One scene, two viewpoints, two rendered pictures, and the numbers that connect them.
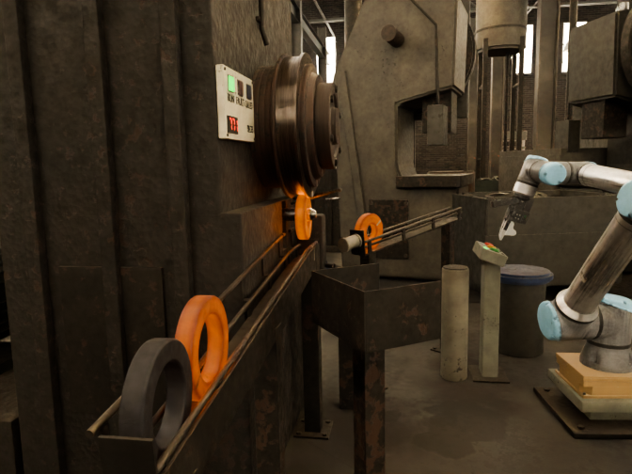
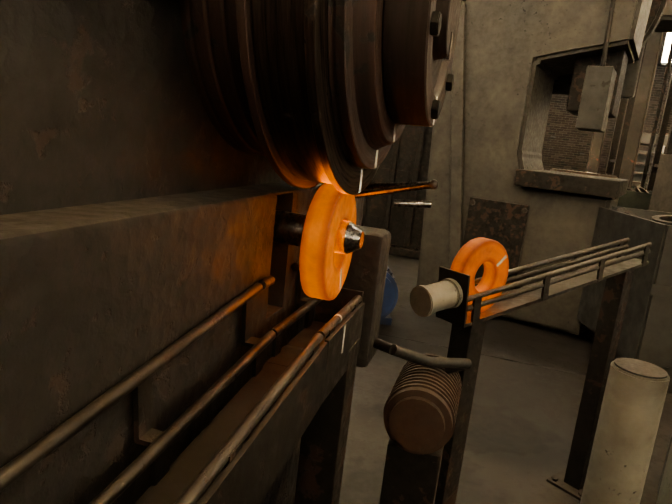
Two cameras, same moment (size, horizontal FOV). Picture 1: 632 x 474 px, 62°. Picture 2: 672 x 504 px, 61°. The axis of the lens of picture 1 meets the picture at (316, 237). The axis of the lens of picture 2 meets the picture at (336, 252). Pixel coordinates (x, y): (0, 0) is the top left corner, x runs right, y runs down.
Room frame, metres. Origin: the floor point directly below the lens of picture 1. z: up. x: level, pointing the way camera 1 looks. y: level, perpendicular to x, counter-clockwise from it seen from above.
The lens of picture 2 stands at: (1.04, -0.04, 0.95)
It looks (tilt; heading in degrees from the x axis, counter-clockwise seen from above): 11 degrees down; 6
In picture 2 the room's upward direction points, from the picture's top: 6 degrees clockwise
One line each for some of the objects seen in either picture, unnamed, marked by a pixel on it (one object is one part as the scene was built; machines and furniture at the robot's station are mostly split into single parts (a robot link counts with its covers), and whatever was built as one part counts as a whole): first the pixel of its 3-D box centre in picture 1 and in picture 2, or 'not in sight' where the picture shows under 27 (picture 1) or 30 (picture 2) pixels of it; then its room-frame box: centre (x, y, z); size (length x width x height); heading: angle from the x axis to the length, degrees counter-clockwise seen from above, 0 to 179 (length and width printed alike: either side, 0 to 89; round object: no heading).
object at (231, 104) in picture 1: (237, 106); not in sight; (1.46, 0.21, 1.15); 0.26 x 0.02 x 0.18; 171
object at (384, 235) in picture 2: (310, 244); (351, 294); (2.01, 0.02, 0.68); 0.11 x 0.08 x 0.24; 81
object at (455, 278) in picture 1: (454, 322); (616, 470); (2.32, -0.63, 0.26); 0.12 x 0.12 x 0.52
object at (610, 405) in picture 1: (605, 388); not in sight; (1.94, -1.12, 0.10); 0.32 x 0.32 x 0.04; 87
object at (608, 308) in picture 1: (608, 317); not in sight; (1.94, -1.11, 0.39); 0.17 x 0.15 x 0.18; 96
